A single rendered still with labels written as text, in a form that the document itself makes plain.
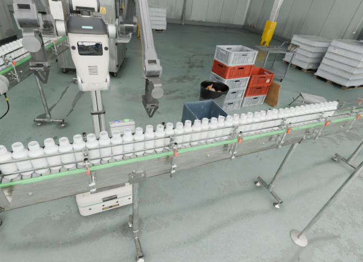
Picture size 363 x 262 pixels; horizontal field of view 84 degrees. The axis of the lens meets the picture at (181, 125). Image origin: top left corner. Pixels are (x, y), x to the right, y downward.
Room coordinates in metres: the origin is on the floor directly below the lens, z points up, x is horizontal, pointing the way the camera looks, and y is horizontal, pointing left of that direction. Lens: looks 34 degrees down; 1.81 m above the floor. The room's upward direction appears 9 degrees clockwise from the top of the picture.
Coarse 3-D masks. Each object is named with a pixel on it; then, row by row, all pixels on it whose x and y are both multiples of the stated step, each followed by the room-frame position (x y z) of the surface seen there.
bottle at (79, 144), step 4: (76, 136) 0.74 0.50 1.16; (80, 136) 0.75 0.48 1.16; (76, 140) 0.71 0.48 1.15; (80, 140) 0.72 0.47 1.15; (72, 144) 0.72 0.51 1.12; (76, 144) 0.71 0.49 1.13; (80, 144) 0.72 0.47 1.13; (84, 144) 0.73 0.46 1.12; (76, 148) 0.70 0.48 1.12; (80, 148) 0.71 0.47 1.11; (84, 148) 0.73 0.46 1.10; (80, 152) 0.71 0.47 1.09; (76, 156) 0.70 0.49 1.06; (80, 156) 0.71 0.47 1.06; (76, 160) 0.71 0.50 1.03; (80, 164) 0.70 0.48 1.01
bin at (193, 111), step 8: (184, 104) 1.64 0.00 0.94; (192, 104) 1.70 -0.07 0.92; (200, 104) 1.74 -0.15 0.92; (208, 104) 1.79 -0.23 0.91; (216, 104) 1.73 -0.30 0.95; (184, 112) 1.63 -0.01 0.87; (192, 112) 1.50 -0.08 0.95; (200, 112) 1.75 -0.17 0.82; (208, 112) 1.80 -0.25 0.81; (216, 112) 1.71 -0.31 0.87; (224, 112) 1.61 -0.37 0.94; (184, 120) 1.61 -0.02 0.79; (192, 120) 1.48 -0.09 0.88; (200, 120) 1.39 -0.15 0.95
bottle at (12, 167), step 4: (0, 148) 0.60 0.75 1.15; (4, 148) 0.59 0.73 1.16; (0, 152) 0.57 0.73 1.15; (4, 152) 0.58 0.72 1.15; (8, 152) 0.60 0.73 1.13; (0, 156) 0.57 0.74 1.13; (4, 156) 0.58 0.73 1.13; (8, 156) 0.59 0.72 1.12; (0, 160) 0.56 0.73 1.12; (4, 160) 0.57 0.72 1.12; (8, 160) 0.58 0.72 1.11; (4, 164) 0.56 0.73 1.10; (8, 164) 0.57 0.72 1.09; (12, 164) 0.58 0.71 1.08; (0, 168) 0.56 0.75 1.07; (4, 168) 0.56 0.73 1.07; (8, 168) 0.57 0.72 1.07; (12, 168) 0.58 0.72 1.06; (16, 168) 0.59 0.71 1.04; (4, 172) 0.56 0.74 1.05; (8, 172) 0.56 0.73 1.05; (4, 176) 0.56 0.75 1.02; (8, 176) 0.56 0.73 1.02; (12, 176) 0.57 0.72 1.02; (16, 176) 0.58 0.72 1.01
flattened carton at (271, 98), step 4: (272, 84) 4.00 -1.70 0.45; (276, 84) 3.91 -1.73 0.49; (272, 88) 3.98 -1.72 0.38; (276, 88) 3.90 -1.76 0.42; (268, 92) 4.06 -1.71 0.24; (272, 92) 3.97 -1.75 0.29; (276, 92) 3.89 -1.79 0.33; (268, 96) 4.04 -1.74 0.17; (272, 96) 3.96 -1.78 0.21; (276, 96) 3.88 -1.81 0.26; (264, 100) 4.12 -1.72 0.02; (268, 100) 4.02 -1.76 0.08; (272, 100) 3.94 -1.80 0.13; (276, 100) 3.92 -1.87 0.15; (272, 104) 3.92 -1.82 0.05; (276, 104) 3.91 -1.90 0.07
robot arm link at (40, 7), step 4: (36, 0) 1.11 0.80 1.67; (40, 0) 1.12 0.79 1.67; (36, 4) 1.11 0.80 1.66; (40, 4) 1.12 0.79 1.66; (36, 8) 1.11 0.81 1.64; (40, 8) 1.12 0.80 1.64; (44, 8) 1.14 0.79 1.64; (48, 8) 1.15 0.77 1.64; (48, 12) 1.14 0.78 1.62; (48, 16) 1.13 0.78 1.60; (48, 20) 1.13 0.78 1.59; (52, 20) 1.18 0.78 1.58; (52, 24) 1.14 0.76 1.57
